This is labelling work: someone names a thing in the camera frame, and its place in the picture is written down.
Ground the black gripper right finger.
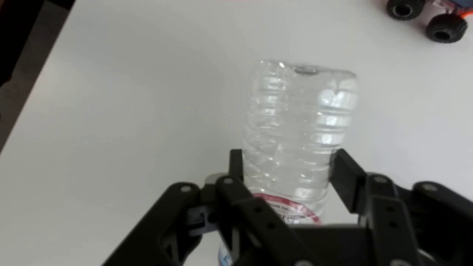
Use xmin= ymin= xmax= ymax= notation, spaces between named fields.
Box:
xmin=328 ymin=147 xmax=473 ymax=266

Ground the blue red toy car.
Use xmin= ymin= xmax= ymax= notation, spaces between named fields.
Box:
xmin=385 ymin=0 xmax=473 ymax=44

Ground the clear plastic water bottle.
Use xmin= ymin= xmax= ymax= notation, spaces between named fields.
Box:
xmin=218 ymin=57 xmax=359 ymax=266

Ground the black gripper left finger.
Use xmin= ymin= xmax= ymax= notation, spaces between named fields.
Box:
xmin=102 ymin=147 xmax=322 ymax=266

